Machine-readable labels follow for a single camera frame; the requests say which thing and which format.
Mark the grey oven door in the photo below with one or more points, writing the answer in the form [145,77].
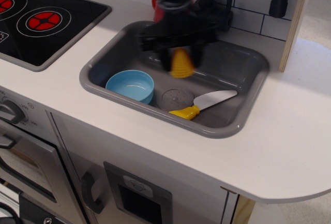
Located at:
[35,168]

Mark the black toy faucet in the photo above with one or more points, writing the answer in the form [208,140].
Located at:
[222,17]

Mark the grey cabinet door handle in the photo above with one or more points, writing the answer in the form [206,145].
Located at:
[87,182]

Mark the light wood side panel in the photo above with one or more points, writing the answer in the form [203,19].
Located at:
[293,33]

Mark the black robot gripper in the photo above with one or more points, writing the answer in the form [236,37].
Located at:
[180,27]

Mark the grey dispenser panel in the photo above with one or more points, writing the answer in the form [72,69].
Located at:
[139,198]

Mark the red plastic cup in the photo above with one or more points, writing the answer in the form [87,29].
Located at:
[158,12]

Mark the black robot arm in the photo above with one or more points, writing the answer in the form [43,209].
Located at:
[179,27]

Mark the grey oven control knob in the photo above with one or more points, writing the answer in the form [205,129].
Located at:
[12,112]

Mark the light blue plastic bowl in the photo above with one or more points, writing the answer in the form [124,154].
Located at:
[134,84]

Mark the yellow handled toy spatula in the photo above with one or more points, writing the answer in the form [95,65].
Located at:
[203,102]

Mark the yellow toy corn cob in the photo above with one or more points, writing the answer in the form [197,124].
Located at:
[181,64]

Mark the grey plastic sink basin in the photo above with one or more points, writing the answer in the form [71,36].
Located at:
[224,66]

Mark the black toy stovetop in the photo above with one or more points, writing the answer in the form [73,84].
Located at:
[35,33]

